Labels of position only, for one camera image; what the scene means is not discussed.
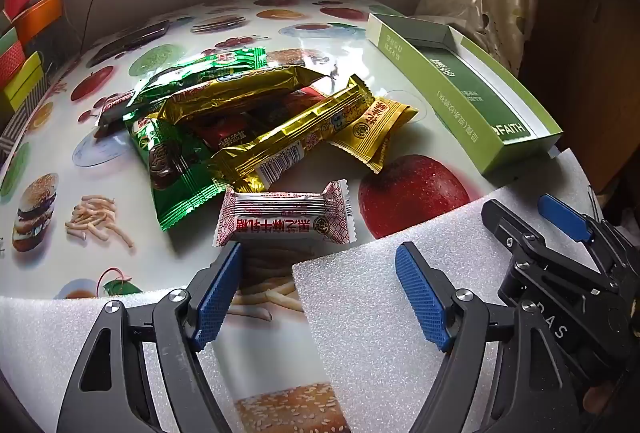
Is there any person's right hand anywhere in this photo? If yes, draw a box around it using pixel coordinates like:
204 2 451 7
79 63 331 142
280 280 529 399
582 381 616 416

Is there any yellow green storage box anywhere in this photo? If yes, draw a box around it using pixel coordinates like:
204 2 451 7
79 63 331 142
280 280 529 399
0 50 46 114

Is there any green chocolate wafer packet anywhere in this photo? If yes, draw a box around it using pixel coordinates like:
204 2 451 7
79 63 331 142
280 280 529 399
125 113 231 231

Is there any white red nougat packet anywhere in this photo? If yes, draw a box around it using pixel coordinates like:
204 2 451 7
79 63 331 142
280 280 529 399
214 180 355 248

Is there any small yellow snack packet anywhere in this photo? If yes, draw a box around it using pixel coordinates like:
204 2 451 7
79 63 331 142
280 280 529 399
327 98 420 174

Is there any small white foam sheet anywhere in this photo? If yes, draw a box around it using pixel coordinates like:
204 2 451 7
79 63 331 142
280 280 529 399
0 288 236 433

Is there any orange storage box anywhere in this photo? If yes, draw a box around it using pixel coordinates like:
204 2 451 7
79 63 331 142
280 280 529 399
10 0 63 41

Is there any black phone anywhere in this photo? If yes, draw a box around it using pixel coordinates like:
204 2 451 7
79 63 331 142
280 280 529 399
85 19 171 66

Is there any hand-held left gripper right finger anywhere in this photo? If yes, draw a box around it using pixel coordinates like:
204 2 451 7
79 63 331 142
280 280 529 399
395 242 583 433

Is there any red storage box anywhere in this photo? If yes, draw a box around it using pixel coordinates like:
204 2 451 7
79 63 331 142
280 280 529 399
0 40 27 86

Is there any food print tablecloth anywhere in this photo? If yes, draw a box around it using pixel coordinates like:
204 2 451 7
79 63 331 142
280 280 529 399
0 0 591 433

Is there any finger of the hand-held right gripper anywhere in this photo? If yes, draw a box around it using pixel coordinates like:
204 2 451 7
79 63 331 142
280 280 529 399
537 193 608 244
481 199 551 264

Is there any red black snack packet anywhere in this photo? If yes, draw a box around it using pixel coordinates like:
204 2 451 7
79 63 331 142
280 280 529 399
95 90 166 139
292 86 333 106
192 110 266 149

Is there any long gold snack bar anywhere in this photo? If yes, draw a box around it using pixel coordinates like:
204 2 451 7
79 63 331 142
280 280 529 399
207 74 376 194
157 66 326 124

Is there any black cable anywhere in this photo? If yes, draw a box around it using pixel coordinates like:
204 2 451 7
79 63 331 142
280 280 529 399
80 0 108 51

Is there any black white striped box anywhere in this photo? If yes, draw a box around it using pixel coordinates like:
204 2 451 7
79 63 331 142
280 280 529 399
0 86 53 164

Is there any green cardboard box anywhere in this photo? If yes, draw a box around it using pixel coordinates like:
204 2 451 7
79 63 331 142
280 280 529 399
366 12 563 176

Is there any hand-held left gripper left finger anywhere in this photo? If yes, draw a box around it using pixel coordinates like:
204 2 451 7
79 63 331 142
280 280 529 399
57 242 246 433

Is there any brown wooden cabinet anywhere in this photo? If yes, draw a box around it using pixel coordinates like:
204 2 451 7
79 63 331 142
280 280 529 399
520 0 640 224

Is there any long green snack packet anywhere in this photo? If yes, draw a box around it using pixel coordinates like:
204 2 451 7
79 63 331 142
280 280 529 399
127 47 268 106

